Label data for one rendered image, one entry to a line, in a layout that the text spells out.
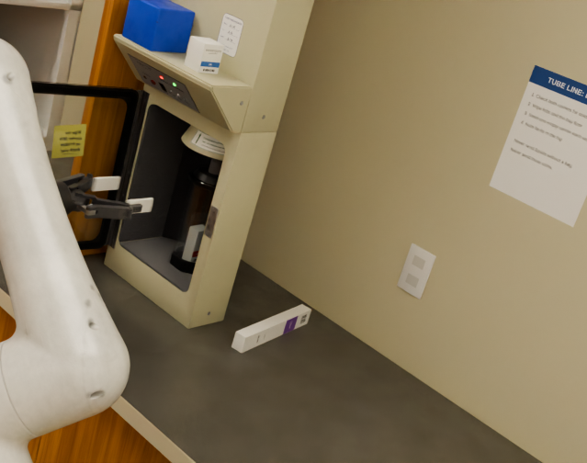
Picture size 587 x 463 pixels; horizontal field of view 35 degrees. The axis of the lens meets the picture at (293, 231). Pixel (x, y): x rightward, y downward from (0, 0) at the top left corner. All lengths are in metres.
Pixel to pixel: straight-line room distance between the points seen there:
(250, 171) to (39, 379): 0.93
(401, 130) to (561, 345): 0.61
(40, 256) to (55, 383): 0.16
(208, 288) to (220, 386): 0.26
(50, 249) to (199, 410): 0.71
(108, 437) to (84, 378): 0.77
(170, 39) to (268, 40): 0.22
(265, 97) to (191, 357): 0.57
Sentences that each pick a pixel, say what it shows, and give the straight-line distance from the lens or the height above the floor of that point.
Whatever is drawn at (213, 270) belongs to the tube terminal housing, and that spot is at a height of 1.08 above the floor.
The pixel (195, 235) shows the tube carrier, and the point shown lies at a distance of 2.12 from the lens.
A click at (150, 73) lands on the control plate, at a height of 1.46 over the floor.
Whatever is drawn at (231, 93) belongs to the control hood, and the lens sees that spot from 1.84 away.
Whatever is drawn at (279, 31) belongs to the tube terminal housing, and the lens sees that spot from 1.88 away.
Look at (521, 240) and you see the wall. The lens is 2.03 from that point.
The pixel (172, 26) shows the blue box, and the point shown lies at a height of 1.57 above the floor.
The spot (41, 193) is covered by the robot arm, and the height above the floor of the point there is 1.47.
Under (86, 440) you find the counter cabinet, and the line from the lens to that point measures 1.99.
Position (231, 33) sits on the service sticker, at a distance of 1.93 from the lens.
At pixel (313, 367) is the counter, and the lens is 2.08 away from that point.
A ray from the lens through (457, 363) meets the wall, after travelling 2.17.
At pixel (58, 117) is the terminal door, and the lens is 2.04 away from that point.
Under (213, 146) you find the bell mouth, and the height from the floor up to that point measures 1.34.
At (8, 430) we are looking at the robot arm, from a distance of 1.21.
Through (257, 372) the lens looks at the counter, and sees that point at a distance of 2.00.
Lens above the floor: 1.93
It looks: 21 degrees down
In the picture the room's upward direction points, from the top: 17 degrees clockwise
